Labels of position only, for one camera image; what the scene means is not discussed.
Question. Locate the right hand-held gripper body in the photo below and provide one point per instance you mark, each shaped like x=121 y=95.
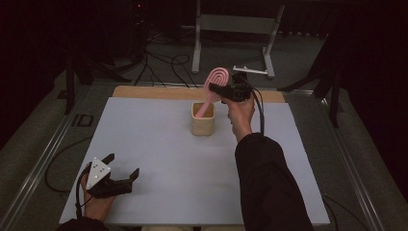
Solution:
x=239 y=91

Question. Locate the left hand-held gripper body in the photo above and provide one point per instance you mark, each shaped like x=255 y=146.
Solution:
x=99 y=179

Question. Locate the beige square cup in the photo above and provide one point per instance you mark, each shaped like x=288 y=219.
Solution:
x=202 y=126

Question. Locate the person's right hand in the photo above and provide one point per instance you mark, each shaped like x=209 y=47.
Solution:
x=241 y=117

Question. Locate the person's left hand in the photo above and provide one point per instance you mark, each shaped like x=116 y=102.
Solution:
x=96 y=207

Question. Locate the white table mat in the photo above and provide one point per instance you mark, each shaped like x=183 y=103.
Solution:
x=179 y=179

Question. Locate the grey metal stand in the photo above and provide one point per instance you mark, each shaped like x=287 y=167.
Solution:
x=237 y=24

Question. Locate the black stand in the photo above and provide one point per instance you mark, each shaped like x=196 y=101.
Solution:
x=334 y=96
x=70 y=83

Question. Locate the aluminium rail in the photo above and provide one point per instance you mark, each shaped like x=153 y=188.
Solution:
x=35 y=173
x=349 y=166

